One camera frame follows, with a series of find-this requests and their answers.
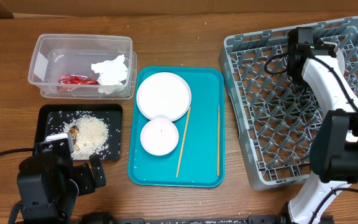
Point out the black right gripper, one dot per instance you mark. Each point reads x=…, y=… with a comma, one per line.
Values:
x=293, y=66

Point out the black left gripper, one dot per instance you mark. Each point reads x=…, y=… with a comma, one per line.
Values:
x=88, y=182

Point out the pile of white rice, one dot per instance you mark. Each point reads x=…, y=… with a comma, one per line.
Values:
x=99, y=132

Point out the grey-green bowl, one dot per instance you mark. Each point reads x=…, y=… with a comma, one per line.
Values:
x=340, y=68

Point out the brown food scrap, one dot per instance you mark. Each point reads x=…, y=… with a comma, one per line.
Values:
x=74, y=131

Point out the pink bowl with rice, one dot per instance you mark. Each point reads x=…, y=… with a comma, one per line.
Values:
x=159, y=137

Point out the red foil snack wrapper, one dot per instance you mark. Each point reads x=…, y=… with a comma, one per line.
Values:
x=75, y=80

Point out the small white cup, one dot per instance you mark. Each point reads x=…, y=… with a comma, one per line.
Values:
x=350, y=137

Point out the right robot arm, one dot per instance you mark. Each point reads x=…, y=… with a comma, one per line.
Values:
x=334, y=151

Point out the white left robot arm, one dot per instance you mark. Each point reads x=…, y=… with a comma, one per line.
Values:
x=49, y=186

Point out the grey dishwasher rack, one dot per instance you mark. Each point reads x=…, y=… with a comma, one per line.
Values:
x=277, y=119

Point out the clear plastic waste bin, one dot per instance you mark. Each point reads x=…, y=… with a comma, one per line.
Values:
x=73, y=54

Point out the black rectangular tray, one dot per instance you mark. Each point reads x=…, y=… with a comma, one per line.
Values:
x=46, y=109

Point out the right wooden chopstick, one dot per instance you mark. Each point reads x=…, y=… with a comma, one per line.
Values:
x=218, y=142

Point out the wooden chopstick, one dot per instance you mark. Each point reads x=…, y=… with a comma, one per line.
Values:
x=218, y=142
x=183, y=142

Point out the crumpled white paper napkin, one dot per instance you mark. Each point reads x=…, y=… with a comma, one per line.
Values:
x=112, y=73

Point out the large white plate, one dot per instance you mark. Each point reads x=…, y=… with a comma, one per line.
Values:
x=163, y=95

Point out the teal serving tray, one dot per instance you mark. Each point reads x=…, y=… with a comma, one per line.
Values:
x=199, y=161

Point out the left wooden chopstick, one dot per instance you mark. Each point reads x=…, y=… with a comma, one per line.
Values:
x=183, y=142

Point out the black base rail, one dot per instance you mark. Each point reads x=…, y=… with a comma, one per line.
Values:
x=105, y=217

